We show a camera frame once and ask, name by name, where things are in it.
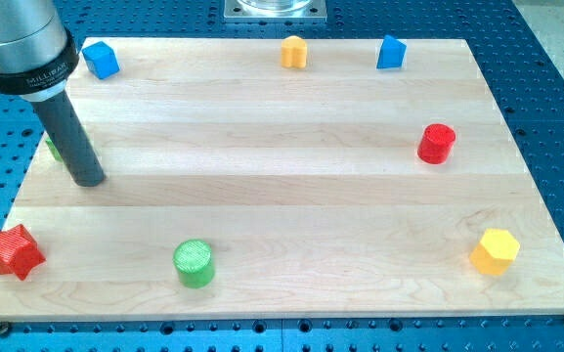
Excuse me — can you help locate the green cylinder block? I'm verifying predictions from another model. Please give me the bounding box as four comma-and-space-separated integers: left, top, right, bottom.
172, 239, 215, 288

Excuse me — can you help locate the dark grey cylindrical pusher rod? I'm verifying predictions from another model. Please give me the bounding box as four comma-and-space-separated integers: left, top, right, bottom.
32, 91, 105, 187

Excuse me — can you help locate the red star block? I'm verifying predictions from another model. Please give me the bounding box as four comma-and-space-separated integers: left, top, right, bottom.
0, 224, 46, 281

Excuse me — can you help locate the light wooden board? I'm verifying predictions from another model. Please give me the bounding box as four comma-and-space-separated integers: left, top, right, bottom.
0, 38, 564, 322

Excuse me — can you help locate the silver robot arm with collar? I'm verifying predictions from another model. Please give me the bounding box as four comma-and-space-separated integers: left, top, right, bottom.
0, 0, 79, 103

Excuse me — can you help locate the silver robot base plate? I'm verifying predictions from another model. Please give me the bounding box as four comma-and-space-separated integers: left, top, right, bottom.
223, 0, 327, 22

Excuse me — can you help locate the blue cube block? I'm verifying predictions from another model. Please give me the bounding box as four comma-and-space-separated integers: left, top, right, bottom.
82, 41, 120, 79

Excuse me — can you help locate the red cylinder block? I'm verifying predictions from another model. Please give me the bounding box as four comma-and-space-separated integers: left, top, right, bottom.
416, 123, 456, 164

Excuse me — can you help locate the blue trapezoid block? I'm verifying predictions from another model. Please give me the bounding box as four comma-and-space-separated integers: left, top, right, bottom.
376, 35, 407, 69

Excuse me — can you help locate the black bolt bottom left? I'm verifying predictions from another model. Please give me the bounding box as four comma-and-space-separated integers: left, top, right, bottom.
0, 322, 12, 338

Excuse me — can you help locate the yellow heart block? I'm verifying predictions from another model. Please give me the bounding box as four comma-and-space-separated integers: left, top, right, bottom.
281, 35, 308, 68

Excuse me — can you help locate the green block behind rod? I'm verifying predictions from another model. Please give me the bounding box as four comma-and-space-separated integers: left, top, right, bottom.
45, 137, 63, 162

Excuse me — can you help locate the yellow hexagon block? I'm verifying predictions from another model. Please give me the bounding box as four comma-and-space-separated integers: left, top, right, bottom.
469, 228, 520, 276

